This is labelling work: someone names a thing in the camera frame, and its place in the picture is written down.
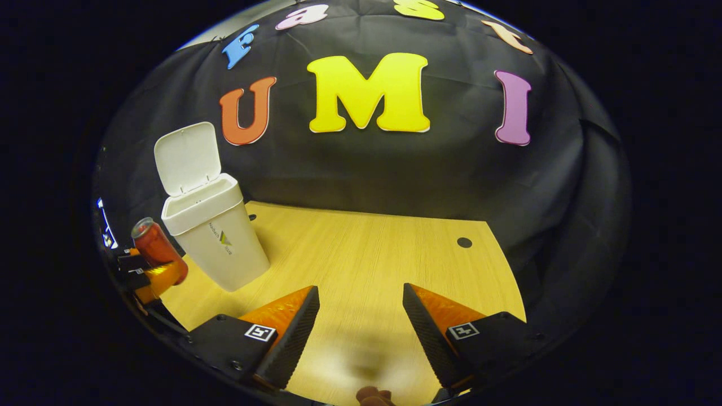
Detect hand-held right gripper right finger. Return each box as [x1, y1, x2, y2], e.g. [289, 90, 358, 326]
[402, 283, 542, 395]

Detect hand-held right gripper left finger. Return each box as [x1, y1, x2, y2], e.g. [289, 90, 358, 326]
[179, 285, 321, 391]

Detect red pop can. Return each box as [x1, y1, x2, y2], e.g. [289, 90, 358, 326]
[131, 217, 188, 285]

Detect white desktop garbage bin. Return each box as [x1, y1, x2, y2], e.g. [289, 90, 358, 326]
[153, 121, 271, 293]

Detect wooden desktop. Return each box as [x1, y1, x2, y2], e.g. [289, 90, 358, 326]
[161, 201, 528, 406]

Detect computer monitor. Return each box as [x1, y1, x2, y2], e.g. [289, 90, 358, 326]
[97, 197, 119, 249]

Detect black backdrop cloth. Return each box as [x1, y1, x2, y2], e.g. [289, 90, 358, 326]
[93, 0, 632, 339]

